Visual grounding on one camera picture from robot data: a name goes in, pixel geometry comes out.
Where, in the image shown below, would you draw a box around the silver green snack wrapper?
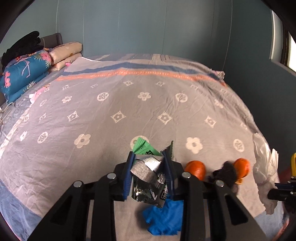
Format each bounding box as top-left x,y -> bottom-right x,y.
131,136 -> 172,208

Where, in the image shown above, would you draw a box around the yellow rimmed trash bin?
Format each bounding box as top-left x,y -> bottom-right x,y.
290,153 -> 296,178

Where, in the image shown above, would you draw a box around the orange peel right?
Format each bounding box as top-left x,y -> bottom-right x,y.
233,158 -> 251,185

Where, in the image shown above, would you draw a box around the grey patterned bed cover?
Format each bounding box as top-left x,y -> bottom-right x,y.
0,53 -> 290,241

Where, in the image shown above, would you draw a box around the floral sheet edge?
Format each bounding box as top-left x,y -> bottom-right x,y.
209,70 -> 228,87

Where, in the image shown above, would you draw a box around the beige folded blanket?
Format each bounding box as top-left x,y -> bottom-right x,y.
49,42 -> 82,72

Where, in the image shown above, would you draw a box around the blue floral folded quilt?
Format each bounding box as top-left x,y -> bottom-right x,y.
1,48 -> 52,103

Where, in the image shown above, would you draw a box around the black clothes pile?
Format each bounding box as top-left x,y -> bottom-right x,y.
1,31 -> 44,71

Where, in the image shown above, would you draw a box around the window frame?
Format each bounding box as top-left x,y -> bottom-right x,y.
269,11 -> 295,76

